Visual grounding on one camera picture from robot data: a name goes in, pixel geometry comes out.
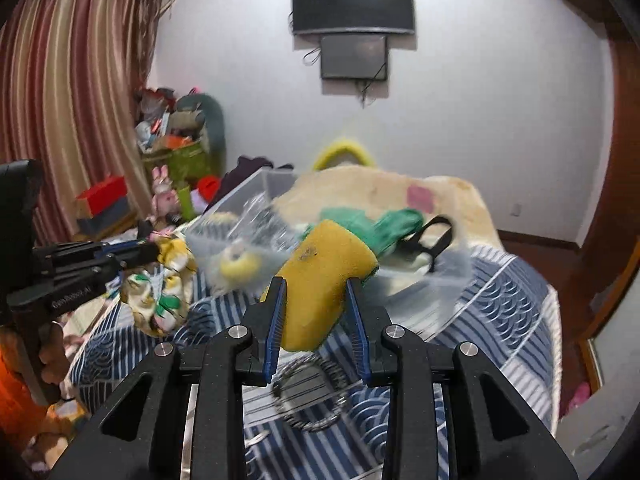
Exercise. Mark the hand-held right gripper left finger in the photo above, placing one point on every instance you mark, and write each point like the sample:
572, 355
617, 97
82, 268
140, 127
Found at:
276, 327

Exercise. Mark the person's orange clothing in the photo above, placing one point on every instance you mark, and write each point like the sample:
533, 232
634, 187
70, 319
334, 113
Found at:
17, 395

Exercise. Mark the small dark wall monitor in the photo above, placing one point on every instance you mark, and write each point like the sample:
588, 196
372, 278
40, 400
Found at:
354, 57

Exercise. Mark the grey box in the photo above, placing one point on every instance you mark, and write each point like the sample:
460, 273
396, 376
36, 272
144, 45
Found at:
107, 217

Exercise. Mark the pink soft item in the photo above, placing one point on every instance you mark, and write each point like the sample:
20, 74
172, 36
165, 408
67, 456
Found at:
577, 396

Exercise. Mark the red knitted item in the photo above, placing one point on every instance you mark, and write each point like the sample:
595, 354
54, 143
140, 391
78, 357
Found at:
208, 186

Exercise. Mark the yellow plush hoop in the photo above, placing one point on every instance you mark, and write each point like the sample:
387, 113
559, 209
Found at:
345, 149

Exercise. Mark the cream fluffy blanket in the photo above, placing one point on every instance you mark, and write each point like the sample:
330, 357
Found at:
360, 187

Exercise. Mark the red box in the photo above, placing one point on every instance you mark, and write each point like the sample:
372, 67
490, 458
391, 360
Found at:
102, 192

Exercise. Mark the yellow plush toy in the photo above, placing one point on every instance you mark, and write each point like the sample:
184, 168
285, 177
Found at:
315, 285

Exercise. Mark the person's left hand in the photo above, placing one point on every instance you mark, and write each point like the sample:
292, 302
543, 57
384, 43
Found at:
51, 355

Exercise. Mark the striped red beige curtain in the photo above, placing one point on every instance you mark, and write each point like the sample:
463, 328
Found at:
70, 90

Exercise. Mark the dark clothing heap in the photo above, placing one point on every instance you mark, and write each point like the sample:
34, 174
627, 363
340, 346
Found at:
245, 170

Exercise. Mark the pile of household clutter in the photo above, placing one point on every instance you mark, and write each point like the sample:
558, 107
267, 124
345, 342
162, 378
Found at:
160, 120

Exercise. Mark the clear plastic storage box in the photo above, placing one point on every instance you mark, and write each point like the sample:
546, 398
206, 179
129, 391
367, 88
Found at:
235, 207

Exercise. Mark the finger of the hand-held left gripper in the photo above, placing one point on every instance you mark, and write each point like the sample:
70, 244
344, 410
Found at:
129, 246
140, 256

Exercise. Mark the black wall television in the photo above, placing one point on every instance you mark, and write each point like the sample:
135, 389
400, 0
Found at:
352, 2

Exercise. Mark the yellow floral cloth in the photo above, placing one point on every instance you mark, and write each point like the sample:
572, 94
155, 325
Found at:
167, 280

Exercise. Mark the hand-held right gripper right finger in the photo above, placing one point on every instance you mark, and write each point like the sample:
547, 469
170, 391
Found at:
356, 330

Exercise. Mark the green bag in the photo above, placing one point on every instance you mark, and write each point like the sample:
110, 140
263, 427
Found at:
187, 162

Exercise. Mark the pink bunny plush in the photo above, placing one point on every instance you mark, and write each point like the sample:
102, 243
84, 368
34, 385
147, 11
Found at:
164, 200

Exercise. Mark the teal padded cushion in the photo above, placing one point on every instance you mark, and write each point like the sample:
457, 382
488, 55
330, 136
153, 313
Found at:
215, 125

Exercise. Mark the blue striped bed quilt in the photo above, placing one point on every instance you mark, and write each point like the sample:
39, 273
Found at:
490, 305

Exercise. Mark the green plush toy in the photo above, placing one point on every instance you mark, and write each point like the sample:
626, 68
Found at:
395, 225

